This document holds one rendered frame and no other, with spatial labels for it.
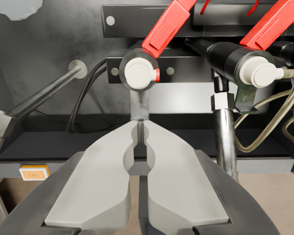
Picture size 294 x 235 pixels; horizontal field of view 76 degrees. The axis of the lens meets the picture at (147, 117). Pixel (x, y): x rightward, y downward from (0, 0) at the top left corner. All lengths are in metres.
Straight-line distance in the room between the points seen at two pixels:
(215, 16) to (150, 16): 0.08
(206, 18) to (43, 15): 0.31
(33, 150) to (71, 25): 0.28
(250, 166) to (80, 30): 0.44
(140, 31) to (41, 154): 0.33
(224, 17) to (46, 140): 0.44
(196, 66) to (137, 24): 0.10
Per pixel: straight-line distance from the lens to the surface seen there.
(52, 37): 0.46
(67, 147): 0.46
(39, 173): 0.44
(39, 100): 0.28
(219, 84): 0.20
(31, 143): 0.52
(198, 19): 0.26
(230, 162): 0.19
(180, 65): 0.28
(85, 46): 0.44
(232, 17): 0.27
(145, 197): 0.83
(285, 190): 2.32
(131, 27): 0.27
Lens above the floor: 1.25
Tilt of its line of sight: 63 degrees down
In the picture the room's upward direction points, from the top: 178 degrees clockwise
